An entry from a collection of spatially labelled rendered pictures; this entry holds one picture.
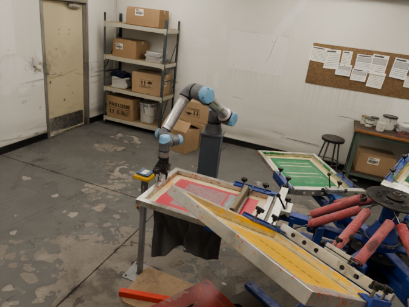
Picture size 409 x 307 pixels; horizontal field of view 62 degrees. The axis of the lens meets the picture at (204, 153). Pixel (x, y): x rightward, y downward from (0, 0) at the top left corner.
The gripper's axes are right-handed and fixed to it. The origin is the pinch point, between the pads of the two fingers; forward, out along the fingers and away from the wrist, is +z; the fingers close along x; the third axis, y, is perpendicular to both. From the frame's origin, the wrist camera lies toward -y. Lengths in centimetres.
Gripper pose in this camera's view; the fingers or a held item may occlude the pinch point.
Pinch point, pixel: (160, 183)
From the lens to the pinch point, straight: 244.4
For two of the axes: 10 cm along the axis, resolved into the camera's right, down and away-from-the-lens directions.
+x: -9.2, -2.3, 3.0
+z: -1.1, 9.2, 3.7
